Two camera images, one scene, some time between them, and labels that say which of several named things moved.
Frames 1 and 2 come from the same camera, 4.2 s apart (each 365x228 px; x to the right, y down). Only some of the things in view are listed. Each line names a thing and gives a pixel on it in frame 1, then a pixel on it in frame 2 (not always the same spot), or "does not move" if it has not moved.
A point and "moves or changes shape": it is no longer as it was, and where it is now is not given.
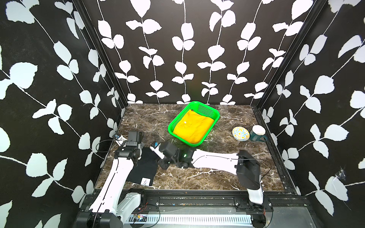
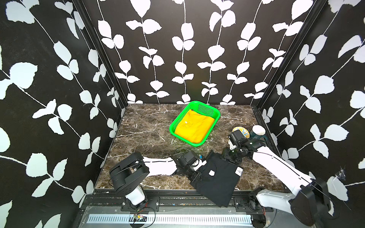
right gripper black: (162, 164) → (225, 154)
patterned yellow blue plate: (240, 133) does not move
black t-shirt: (144, 172) moves or changes shape
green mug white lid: (257, 133) does not move
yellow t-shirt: (192, 127) does not move
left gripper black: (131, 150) → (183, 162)
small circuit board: (138, 217) does not move
